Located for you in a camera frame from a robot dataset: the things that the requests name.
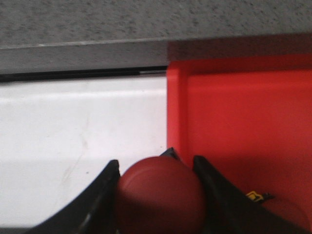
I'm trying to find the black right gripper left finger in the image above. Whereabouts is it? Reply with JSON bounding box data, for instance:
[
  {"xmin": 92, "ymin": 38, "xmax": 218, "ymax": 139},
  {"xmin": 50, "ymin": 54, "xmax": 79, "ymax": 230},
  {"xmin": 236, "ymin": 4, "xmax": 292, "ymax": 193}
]
[{"xmin": 26, "ymin": 159, "xmax": 120, "ymax": 234}]

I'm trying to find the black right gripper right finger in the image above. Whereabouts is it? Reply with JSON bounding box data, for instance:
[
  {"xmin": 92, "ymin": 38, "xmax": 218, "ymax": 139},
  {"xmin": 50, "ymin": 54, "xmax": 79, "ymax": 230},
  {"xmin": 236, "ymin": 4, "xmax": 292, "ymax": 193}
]
[{"xmin": 193, "ymin": 156, "xmax": 307, "ymax": 234}]

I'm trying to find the red mushroom push button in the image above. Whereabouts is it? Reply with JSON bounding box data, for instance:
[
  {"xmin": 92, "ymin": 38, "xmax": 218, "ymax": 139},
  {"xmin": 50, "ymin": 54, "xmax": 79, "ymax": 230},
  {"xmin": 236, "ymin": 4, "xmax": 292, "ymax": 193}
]
[
  {"xmin": 245, "ymin": 191, "xmax": 308, "ymax": 232},
  {"xmin": 114, "ymin": 148, "xmax": 206, "ymax": 234}
]

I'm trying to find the red object at right edge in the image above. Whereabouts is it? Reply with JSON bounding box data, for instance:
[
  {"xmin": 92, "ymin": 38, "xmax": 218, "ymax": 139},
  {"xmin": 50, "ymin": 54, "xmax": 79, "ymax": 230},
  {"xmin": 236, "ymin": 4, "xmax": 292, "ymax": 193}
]
[{"xmin": 167, "ymin": 54, "xmax": 312, "ymax": 234}]

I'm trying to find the grey stone slab right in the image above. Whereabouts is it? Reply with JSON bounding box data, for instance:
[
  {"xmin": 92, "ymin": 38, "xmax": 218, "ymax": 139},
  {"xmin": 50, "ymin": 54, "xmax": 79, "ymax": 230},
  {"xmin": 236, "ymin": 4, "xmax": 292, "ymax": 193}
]
[{"xmin": 0, "ymin": 0, "xmax": 312, "ymax": 73}]

